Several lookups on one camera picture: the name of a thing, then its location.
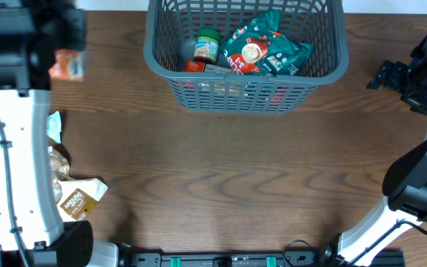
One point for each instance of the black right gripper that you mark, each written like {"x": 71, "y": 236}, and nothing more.
{"x": 421, "y": 103}

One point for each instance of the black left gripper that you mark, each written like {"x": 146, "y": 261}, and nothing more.
{"x": 83, "y": 23}

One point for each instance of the colourful tissue multipack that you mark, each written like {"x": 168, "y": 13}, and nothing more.
{"x": 70, "y": 65}

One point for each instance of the teal wet wipes packet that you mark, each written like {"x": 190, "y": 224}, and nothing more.
{"x": 54, "y": 127}

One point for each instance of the green coffee sachet bag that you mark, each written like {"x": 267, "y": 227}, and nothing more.
{"x": 258, "y": 48}

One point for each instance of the red spaghetti packet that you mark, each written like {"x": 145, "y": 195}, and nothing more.
{"x": 206, "y": 68}

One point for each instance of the green lid jar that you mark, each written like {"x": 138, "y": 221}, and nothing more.
{"x": 207, "y": 45}

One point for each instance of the beige brown snack pouch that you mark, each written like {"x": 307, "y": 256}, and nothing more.
{"x": 75, "y": 198}

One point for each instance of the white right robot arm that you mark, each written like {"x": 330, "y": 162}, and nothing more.
{"x": 404, "y": 202}

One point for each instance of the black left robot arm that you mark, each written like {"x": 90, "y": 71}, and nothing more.
{"x": 32, "y": 232}

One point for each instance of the grey plastic lattice basket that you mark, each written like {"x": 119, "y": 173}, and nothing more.
{"x": 172, "y": 27}

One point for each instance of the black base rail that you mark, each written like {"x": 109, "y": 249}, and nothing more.
{"x": 305, "y": 257}

